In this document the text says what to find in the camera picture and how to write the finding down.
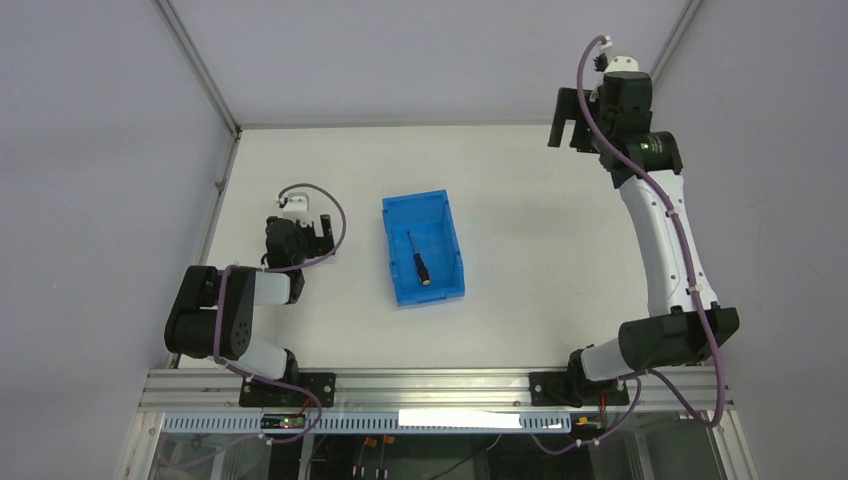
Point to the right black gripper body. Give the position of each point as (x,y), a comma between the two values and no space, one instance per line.
(582,120)

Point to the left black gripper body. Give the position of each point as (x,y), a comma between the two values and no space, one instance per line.
(317,240)

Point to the black yellow screwdriver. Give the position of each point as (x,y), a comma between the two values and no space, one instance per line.
(422,271)

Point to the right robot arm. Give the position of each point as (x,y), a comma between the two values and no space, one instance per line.
(686,322)

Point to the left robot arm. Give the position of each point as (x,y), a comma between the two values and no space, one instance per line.
(212,315)

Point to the blue plastic bin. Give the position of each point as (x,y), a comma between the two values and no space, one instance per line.
(429,218)

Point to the small green circuit board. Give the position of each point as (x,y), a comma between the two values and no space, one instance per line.
(275,422)

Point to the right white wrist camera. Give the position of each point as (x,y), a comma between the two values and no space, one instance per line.
(608,61)

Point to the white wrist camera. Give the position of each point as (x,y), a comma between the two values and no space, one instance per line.
(294,206)
(608,61)

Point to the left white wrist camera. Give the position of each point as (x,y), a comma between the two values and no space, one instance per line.
(294,206)

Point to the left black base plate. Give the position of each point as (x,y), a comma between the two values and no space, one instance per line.
(257,394)

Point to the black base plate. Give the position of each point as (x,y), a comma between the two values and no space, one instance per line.
(257,394)
(561,388)

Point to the aluminium frame rail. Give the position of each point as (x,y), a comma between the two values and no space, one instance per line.
(357,390)

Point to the slotted grey cable duct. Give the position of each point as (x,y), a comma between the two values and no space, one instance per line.
(407,421)

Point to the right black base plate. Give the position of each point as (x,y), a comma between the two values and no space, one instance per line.
(561,388)

